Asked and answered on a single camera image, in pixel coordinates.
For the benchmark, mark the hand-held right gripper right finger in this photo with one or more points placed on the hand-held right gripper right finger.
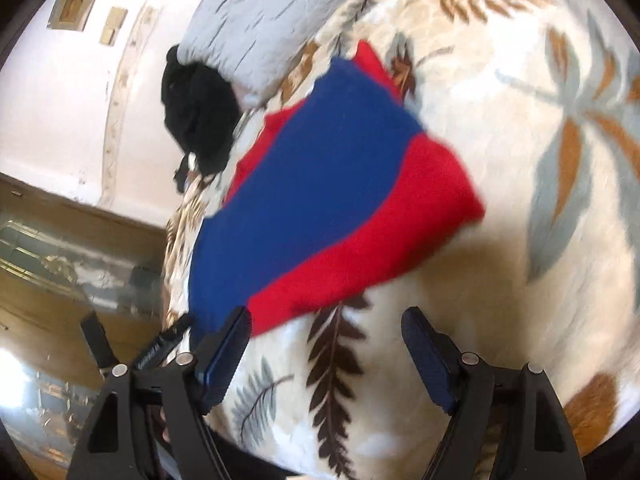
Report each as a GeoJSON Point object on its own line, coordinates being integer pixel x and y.
{"type": "Point", "coordinates": [430, 360]}

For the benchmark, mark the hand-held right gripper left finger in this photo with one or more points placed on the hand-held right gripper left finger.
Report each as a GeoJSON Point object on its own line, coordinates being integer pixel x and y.
{"type": "Point", "coordinates": [220, 360]}

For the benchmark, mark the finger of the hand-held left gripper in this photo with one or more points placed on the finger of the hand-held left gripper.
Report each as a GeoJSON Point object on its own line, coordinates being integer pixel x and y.
{"type": "Point", "coordinates": [97, 337]}
{"type": "Point", "coordinates": [179, 326]}

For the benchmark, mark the red and blue knit sweater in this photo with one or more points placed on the red and blue knit sweater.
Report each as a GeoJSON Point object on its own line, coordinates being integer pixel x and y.
{"type": "Point", "coordinates": [325, 160]}

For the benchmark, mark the wooden glass door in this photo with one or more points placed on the wooden glass door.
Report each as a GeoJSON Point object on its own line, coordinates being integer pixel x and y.
{"type": "Point", "coordinates": [75, 260]}

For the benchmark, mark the leaf print blanket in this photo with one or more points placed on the leaf print blanket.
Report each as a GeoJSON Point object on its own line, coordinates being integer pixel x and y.
{"type": "Point", "coordinates": [500, 285]}

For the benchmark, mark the black garment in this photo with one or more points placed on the black garment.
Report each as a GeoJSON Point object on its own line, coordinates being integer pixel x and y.
{"type": "Point", "coordinates": [200, 110]}

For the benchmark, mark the grey quilted pillow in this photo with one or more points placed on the grey quilted pillow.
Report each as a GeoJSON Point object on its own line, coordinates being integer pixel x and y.
{"type": "Point", "coordinates": [270, 25]}

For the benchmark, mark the small yellowed wall switch plate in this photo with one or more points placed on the small yellowed wall switch plate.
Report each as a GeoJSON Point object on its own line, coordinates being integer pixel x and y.
{"type": "Point", "coordinates": [114, 25]}

